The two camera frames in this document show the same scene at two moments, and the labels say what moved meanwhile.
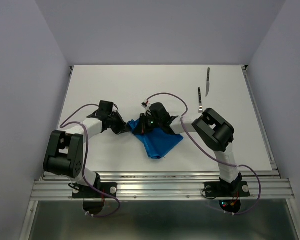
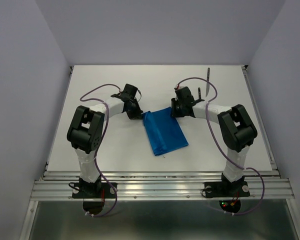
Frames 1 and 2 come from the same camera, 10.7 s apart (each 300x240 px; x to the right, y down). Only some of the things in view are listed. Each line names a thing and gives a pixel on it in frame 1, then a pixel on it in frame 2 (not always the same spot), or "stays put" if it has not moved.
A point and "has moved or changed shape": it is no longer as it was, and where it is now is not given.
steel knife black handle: x=208 y=82 stays put
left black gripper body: x=116 y=123 → x=135 y=111
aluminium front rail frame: x=166 y=186 stays put
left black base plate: x=86 y=192 stays put
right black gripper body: x=148 y=122 → x=177 y=109
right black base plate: x=237 y=188 stays put
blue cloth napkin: x=157 y=142 has moved or changed shape
